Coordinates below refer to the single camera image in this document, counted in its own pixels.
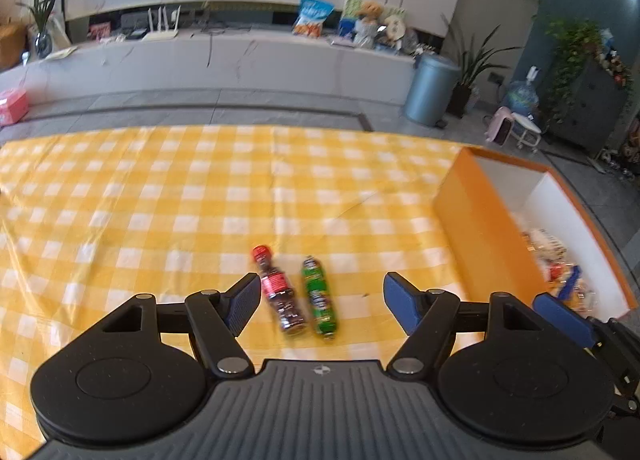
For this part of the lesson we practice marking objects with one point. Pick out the white wifi router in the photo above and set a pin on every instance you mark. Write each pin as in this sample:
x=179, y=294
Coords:
x=161, y=28

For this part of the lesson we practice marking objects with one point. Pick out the blue grey trash can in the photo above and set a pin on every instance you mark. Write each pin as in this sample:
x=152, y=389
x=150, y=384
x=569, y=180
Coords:
x=430, y=90

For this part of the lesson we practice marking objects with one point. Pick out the cream paper envelope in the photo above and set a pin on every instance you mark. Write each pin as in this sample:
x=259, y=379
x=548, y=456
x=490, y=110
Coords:
x=61, y=53

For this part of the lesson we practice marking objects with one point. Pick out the round metal ornament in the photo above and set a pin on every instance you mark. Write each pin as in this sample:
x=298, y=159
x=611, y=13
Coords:
x=411, y=40

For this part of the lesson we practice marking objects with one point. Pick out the small black device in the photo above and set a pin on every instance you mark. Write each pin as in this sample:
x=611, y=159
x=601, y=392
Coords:
x=135, y=33

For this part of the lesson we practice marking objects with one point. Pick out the green white painting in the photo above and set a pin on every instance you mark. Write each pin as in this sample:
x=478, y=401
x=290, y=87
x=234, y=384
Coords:
x=350, y=8

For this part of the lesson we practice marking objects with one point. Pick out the round white sign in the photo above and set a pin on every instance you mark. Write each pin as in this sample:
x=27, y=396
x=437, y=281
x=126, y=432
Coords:
x=395, y=29

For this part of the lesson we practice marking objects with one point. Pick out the orange cardboard box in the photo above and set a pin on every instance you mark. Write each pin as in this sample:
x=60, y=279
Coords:
x=475, y=225

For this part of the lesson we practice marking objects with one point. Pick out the white carrot print packet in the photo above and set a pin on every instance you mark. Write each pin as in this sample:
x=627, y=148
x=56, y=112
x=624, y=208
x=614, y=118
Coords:
x=545, y=245

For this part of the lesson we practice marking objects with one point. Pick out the blue snack bag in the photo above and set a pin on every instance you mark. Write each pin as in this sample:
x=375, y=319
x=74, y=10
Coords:
x=312, y=18

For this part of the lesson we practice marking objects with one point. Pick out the white round stool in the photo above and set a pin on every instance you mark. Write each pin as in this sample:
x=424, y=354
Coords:
x=527, y=130

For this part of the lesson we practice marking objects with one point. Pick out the white marble tv console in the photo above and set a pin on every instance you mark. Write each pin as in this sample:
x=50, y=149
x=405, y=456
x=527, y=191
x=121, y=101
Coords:
x=250, y=65

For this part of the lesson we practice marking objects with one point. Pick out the pink heater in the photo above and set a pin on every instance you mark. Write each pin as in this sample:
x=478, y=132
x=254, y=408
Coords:
x=499, y=128

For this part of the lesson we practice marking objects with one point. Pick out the grey drawer cabinet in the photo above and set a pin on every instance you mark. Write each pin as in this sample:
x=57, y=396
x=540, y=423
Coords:
x=595, y=110

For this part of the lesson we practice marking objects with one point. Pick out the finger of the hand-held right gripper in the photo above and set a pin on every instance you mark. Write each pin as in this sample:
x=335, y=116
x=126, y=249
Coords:
x=565, y=317

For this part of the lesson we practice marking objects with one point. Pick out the blue water jug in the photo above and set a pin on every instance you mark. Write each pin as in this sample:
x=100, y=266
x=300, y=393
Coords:
x=521, y=95

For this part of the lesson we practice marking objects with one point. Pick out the plant in blue vase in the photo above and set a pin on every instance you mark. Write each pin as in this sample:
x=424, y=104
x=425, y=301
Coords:
x=42, y=35

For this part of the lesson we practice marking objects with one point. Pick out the white flat box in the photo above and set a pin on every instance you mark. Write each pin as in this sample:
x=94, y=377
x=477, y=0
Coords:
x=342, y=41

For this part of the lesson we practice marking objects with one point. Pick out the orange blue snack packet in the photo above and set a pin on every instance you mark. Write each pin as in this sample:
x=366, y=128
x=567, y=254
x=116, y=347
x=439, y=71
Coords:
x=575, y=286

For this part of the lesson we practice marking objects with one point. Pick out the cluster of small ornaments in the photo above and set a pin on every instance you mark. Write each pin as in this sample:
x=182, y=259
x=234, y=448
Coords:
x=614, y=60

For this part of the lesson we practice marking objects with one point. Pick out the green label bottle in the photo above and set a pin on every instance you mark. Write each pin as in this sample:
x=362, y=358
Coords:
x=320, y=297

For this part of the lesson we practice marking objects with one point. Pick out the tall leafy potted plant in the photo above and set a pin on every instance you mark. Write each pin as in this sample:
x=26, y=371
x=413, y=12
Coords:
x=470, y=75

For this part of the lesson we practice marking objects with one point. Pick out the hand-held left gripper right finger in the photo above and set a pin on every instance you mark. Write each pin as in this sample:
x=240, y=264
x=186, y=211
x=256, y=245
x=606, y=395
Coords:
x=400, y=302

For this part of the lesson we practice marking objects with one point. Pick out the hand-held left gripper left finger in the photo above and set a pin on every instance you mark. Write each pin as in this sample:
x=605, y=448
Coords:
x=245, y=302

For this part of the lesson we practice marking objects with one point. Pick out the red cap dark bottle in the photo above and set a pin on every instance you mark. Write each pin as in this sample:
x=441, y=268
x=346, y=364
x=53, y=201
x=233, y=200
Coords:
x=280, y=295

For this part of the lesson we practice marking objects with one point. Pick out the yellow checked tablecloth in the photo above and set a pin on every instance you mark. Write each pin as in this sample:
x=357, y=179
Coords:
x=150, y=200

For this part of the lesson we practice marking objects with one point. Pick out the trailing pothos plant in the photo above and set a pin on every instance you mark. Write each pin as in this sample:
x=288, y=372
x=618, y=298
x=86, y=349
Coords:
x=570, y=60

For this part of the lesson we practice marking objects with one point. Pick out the brown teddy bear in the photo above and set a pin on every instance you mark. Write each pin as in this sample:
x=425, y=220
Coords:
x=369, y=20

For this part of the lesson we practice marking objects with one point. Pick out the cluttered dark shelf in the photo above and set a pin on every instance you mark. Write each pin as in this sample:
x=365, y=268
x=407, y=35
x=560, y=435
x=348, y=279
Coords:
x=627, y=145

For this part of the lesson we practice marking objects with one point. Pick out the pink box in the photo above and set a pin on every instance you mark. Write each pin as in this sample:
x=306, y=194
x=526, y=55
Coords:
x=12, y=108

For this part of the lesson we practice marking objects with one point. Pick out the brown cardboard box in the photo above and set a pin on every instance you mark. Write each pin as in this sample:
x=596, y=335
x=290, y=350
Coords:
x=11, y=45

